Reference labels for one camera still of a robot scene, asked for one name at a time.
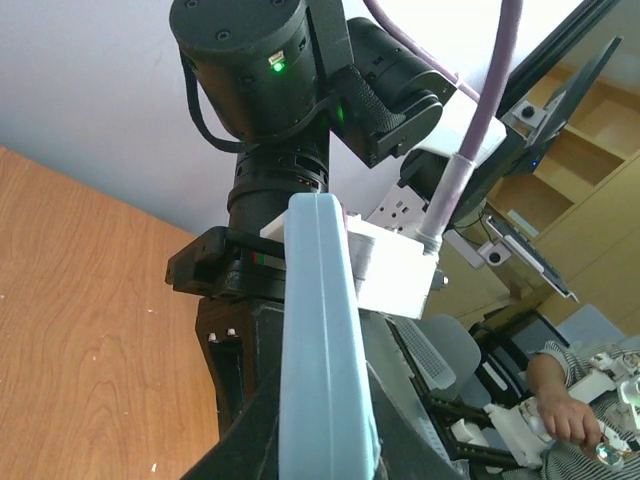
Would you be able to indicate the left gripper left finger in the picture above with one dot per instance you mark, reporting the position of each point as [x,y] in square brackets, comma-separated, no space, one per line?
[249,449]

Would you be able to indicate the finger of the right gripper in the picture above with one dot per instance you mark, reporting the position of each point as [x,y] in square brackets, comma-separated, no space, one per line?
[241,344]

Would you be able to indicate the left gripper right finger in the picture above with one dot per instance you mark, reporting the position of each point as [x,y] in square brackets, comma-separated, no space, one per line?
[404,453]

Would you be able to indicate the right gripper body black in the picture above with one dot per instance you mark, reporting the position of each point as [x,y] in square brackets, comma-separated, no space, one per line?
[228,264]

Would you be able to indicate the light blue phone case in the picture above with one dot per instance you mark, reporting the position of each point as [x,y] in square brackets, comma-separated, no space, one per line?
[327,428]

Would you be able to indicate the person forearm striped sleeve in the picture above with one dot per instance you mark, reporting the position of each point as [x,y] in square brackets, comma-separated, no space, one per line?
[563,366]

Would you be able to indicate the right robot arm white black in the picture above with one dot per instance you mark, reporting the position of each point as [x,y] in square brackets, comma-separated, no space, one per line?
[283,77]

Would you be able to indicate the person hand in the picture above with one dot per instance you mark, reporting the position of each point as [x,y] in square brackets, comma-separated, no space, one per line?
[569,420]

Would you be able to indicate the grey office chair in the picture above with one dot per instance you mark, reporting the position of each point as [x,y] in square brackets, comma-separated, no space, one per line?
[445,352]

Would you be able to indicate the wooden shelf unit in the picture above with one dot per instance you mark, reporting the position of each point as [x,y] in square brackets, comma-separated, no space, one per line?
[579,208]

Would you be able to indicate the black monitor on stand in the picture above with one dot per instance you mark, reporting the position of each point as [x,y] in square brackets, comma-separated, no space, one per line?
[531,131]

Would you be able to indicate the right black frame post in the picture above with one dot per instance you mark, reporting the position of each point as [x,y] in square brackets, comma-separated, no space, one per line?
[580,21]

